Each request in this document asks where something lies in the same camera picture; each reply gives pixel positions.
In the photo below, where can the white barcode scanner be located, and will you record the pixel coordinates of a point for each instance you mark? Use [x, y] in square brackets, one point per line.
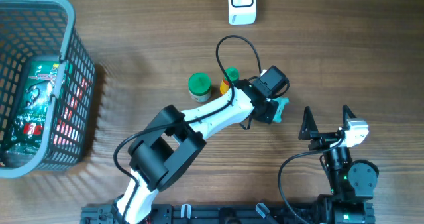
[242, 12]

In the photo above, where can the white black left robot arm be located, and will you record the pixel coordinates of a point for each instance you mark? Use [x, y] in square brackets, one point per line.
[166, 148]

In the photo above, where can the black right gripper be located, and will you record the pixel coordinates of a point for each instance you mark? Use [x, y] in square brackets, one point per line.
[309, 130]

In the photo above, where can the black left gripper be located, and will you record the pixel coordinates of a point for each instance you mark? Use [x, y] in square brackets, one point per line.
[269, 118]

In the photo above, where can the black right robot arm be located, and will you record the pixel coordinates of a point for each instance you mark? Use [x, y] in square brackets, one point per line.
[352, 182]

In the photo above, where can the green snack bag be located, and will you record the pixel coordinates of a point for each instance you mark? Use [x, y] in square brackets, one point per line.
[23, 135]

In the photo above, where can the grey plastic shopping basket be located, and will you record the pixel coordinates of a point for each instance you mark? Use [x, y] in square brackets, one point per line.
[31, 28]

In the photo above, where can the teal wet wipes pack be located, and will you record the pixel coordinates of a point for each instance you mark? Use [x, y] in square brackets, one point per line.
[282, 101]

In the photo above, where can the green lid jar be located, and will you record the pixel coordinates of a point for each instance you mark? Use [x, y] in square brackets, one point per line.
[199, 86]

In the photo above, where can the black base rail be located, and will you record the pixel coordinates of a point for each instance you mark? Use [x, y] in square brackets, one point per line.
[232, 214]

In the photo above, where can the red chilli sauce bottle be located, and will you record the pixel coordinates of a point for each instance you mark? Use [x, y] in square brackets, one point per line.
[232, 76]

